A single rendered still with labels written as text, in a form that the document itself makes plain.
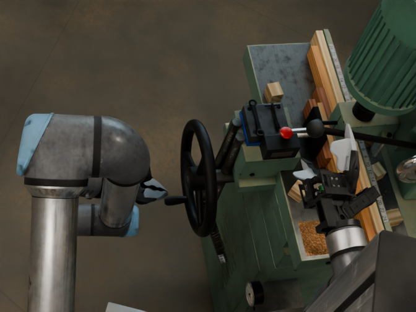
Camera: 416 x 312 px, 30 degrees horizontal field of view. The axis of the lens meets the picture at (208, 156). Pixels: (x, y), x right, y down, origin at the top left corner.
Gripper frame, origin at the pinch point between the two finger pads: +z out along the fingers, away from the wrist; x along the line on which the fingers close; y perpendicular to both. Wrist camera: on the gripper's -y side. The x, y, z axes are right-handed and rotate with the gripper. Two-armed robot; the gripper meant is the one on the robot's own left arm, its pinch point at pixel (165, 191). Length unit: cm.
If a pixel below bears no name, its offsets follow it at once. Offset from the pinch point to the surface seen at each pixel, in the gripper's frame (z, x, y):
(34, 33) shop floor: 13, -105, 73
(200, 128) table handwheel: -7.0, -3.9, -24.0
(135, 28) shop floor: 47, -106, 54
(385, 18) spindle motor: -9, 3, -79
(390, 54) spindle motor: -5, 8, -75
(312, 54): 22, -24, -40
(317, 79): 22.8, -16.9, -38.9
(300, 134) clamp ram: 12.0, 0.7, -37.4
